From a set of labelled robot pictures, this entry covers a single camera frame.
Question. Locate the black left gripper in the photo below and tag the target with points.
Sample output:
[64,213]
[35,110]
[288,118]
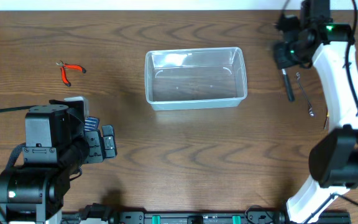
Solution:
[96,146]

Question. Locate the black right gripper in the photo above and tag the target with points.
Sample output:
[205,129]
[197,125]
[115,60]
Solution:
[282,54]

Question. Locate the blue screwdriver bit case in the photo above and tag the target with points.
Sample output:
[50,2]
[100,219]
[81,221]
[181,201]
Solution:
[91,123]

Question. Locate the claw hammer black handle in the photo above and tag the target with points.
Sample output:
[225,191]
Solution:
[288,87]

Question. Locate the silver offset wrench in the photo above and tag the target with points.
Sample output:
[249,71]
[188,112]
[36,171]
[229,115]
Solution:
[310,106]

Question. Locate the yellow black screwdriver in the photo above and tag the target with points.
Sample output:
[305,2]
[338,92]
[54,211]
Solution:
[326,121]

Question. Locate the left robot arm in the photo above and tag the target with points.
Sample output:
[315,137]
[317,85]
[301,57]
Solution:
[60,137]

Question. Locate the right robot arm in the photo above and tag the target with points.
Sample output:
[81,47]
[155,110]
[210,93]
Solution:
[314,40]

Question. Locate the clear plastic container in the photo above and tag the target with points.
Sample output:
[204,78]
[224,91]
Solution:
[190,79]

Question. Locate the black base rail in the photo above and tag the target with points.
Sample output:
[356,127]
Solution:
[97,213]

